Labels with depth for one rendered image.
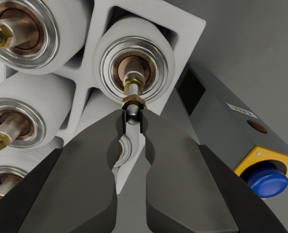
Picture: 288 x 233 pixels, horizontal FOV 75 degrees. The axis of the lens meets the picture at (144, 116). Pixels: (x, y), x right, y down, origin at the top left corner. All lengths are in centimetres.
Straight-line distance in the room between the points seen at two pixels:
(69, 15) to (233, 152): 23
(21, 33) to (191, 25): 20
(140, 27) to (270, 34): 40
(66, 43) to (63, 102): 11
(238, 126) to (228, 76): 30
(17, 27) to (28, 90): 9
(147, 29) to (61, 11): 8
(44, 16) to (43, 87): 10
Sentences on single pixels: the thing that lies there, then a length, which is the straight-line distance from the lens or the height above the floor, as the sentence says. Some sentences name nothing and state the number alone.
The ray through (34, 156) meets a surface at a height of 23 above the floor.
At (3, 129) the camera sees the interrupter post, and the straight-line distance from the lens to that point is 27.
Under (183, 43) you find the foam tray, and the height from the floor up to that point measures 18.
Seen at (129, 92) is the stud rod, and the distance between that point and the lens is 15.
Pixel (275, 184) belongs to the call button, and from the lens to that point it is 25.
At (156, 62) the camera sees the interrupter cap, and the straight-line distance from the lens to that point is 21.
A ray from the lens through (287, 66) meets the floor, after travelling 61.
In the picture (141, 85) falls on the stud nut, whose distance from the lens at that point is 17.
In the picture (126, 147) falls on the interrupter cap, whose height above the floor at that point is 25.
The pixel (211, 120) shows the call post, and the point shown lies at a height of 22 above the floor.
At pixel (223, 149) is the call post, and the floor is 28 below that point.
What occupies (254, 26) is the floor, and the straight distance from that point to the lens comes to 53.
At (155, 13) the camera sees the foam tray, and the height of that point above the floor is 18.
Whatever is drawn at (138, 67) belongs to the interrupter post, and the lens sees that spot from 20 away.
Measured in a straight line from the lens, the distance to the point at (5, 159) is 35.
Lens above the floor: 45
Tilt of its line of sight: 58 degrees down
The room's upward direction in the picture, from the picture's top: 176 degrees clockwise
